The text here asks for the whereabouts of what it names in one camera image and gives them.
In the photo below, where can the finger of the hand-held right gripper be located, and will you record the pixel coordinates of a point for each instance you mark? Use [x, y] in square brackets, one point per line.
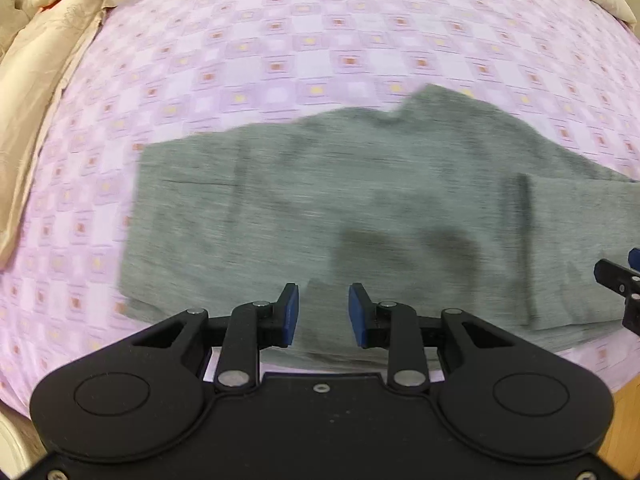
[612, 275]
[635, 260]

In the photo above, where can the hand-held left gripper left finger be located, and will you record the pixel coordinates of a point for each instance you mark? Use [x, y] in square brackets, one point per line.
[289, 317]

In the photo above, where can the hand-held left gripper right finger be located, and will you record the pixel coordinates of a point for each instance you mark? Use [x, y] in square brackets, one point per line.
[357, 317]

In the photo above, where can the grey pants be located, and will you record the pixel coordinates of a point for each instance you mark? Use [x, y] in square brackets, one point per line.
[350, 200]

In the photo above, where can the purple checkered bed sheet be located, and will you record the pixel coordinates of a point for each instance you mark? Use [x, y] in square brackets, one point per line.
[300, 35]

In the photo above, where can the beige satin pillow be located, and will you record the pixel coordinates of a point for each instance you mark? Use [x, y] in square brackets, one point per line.
[35, 125]

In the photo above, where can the cream wooden bed frame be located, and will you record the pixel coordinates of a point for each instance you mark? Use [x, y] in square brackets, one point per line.
[15, 440]

